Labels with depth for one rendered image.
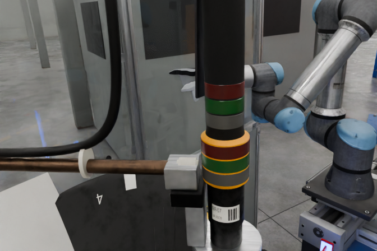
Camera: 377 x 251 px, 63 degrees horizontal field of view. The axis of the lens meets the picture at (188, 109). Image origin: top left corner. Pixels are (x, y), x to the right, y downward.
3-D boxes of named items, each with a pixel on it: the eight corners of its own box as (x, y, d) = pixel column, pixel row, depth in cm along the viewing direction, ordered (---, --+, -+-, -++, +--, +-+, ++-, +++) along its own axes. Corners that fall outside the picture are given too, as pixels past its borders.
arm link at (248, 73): (254, 69, 93) (243, 61, 100) (240, 70, 92) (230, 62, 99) (252, 92, 96) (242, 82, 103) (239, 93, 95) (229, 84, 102)
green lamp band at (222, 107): (203, 115, 25) (202, 101, 25) (206, 102, 28) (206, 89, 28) (245, 115, 25) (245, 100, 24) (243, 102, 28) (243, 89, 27)
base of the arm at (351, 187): (336, 171, 116) (339, 147, 113) (380, 186, 106) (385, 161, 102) (316, 187, 107) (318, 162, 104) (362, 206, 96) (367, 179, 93)
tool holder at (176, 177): (166, 272, 29) (158, 181, 26) (178, 221, 35) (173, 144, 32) (265, 278, 28) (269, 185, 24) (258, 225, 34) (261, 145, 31)
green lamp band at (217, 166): (199, 173, 26) (198, 160, 26) (203, 150, 31) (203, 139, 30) (251, 174, 26) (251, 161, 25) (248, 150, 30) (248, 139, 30)
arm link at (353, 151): (350, 173, 96) (355, 134, 92) (321, 154, 109) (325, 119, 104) (381, 167, 99) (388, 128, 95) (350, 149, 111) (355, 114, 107)
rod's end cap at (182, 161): (174, 163, 28) (197, 164, 28) (178, 153, 30) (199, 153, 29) (176, 182, 28) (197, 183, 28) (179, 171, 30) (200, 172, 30)
